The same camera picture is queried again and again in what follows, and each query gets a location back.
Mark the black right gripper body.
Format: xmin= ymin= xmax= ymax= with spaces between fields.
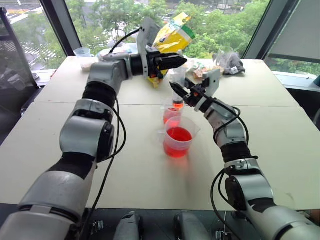
xmin=185 ymin=84 xmax=210 ymax=109

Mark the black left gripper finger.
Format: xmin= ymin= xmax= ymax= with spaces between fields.
xmin=160 ymin=59 xmax=188 ymax=72
xmin=159 ymin=52 xmax=186 ymax=62

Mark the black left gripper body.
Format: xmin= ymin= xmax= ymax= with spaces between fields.
xmin=146 ymin=46 xmax=166 ymax=80

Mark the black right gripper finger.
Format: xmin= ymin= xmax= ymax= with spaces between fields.
xmin=169 ymin=81 xmax=190 ymax=104
xmin=184 ymin=77 xmax=201 ymax=91

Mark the small vial orange liquid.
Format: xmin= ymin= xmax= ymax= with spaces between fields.
xmin=171 ymin=66 xmax=186 ymax=111

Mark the small clear cup red liquid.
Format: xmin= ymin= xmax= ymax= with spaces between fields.
xmin=162 ymin=105 xmax=184 ymax=125

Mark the large measuring cup red liquid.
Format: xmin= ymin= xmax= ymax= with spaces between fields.
xmin=156 ymin=116 xmax=202 ymax=159

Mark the empty clear measuring cup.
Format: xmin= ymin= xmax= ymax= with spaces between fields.
xmin=73 ymin=47 xmax=92 ymax=60

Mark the orange snack packet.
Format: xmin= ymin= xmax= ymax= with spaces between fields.
xmin=186 ymin=69 xmax=210 ymax=80

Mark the yellow snack bag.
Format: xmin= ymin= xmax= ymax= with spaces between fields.
xmin=146 ymin=11 xmax=197 ymax=89

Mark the clear plastic bag with items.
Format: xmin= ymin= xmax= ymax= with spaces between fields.
xmin=185 ymin=58 xmax=216 ymax=73

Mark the crumpled clear plastic bag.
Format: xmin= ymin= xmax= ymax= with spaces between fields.
xmin=96 ymin=42 xmax=139 ymax=62

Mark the grey cloth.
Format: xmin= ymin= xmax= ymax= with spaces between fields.
xmin=220 ymin=53 xmax=247 ymax=77

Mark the white plastic container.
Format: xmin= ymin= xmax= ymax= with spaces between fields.
xmin=80 ymin=56 xmax=100 ymax=74

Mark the grey window blind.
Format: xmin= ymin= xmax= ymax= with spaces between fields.
xmin=267 ymin=0 xmax=320 ymax=64

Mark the black metal rack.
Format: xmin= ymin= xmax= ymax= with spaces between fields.
xmin=0 ymin=6 xmax=41 ymax=91

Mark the grey rounded robot leg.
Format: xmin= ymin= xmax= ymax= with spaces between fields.
xmin=113 ymin=211 xmax=144 ymax=240

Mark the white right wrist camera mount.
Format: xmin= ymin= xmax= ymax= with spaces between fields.
xmin=194 ymin=68 xmax=221 ymax=113

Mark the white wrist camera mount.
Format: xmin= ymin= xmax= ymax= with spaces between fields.
xmin=135 ymin=16 xmax=161 ymax=79
xmin=194 ymin=68 xmax=221 ymax=113

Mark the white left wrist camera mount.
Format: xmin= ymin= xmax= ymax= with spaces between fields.
xmin=135 ymin=16 xmax=161 ymax=79

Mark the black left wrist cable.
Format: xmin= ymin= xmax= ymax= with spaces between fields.
xmin=109 ymin=26 xmax=146 ymax=55

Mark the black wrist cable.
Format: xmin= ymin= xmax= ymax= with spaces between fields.
xmin=199 ymin=91 xmax=251 ymax=151
xmin=109 ymin=26 xmax=146 ymax=55

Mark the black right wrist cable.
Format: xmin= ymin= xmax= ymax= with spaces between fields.
xmin=199 ymin=91 xmax=251 ymax=151

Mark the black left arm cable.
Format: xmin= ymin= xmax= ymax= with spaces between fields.
xmin=81 ymin=96 xmax=128 ymax=240

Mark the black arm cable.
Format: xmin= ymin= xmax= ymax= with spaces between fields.
xmin=210 ymin=168 xmax=241 ymax=240
xmin=81 ymin=96 xmax=128 ymax=240

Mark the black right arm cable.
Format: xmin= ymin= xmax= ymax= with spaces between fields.
xmin=210 ymin=168 xmax=241 ymax=240

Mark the dark window frame post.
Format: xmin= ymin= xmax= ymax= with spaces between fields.
xmin=242 ymin=0 xmax=300 ymax=60
xmin=39 ymin=0 xmax=83 ymax=58

